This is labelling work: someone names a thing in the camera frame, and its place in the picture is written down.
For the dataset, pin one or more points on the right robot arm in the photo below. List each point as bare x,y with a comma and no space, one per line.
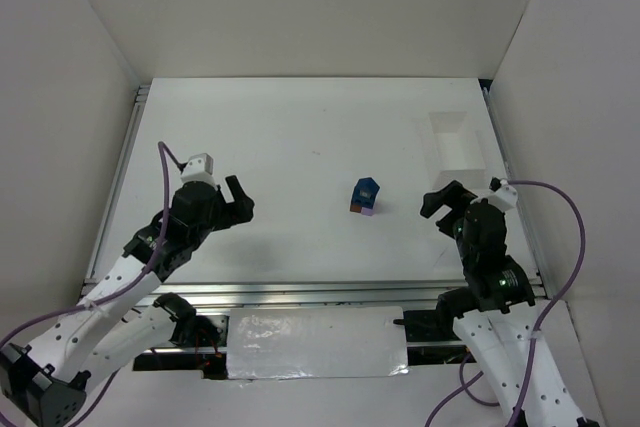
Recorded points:
496,314

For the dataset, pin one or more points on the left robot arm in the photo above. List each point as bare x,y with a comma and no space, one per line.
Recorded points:
50,378

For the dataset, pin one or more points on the silver foil tape sheet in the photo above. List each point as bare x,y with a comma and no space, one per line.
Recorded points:
326,342

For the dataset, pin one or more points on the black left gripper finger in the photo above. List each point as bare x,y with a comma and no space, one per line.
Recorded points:
235,213
237,192

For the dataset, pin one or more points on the aluminium front rail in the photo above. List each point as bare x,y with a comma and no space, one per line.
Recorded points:
260,295

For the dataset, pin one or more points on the blue castle arch block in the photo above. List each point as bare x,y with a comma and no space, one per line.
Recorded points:
364,199

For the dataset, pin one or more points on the left aluminium side rail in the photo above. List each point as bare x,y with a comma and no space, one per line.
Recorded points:
139,103

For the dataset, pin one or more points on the blue triangular block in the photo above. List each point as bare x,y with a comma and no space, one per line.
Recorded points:
367,184

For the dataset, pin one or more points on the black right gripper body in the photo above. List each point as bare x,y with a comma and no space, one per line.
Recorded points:
451,209

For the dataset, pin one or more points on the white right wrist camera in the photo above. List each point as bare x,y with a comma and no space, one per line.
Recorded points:
502,195

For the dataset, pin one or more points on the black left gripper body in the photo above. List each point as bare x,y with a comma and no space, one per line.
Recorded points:
228,206

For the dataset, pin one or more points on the white perforated box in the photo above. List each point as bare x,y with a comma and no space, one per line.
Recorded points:
452,149

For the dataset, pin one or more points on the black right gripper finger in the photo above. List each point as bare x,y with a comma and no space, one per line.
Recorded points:
446,224
454,196

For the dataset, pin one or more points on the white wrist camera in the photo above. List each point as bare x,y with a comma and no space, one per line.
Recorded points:
502,195
198,168

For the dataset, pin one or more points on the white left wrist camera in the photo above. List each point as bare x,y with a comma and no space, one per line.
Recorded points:
198,168

